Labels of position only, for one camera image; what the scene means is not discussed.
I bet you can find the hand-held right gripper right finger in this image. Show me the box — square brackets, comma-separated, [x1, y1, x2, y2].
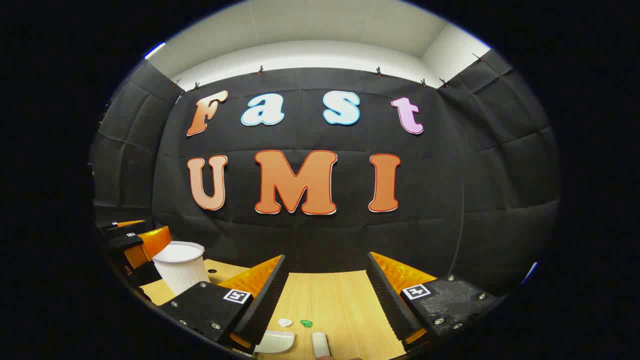
[366, 251, 503, 351]

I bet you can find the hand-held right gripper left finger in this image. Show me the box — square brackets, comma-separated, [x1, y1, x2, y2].
[159, 254, 290, 351]

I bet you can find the white ribbed garbage bin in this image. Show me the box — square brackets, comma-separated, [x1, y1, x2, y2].
[151, 241, 211, 297]

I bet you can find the white dustpan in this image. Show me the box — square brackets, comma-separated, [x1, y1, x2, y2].
[253, 330, 297, 356]

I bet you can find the small white broom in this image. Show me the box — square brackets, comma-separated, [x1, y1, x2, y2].
[311, 331, 332, 359]

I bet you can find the wooden desktop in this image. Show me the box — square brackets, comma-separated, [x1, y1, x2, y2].
[139, 258, 408, 360]

